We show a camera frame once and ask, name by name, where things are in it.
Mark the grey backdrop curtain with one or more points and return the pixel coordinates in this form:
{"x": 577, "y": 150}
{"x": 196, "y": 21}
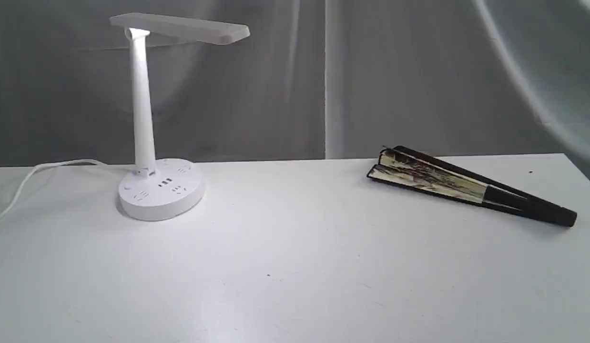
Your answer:
{"x": 316, "y": 79}

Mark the white desk lamp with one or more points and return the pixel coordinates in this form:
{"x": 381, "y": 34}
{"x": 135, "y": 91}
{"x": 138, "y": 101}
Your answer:
{"x": 160, "y": 189}

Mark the painted paper folding fan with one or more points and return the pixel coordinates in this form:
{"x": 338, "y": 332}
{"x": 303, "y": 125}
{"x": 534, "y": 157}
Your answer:
{"x": 410, "y": 169}

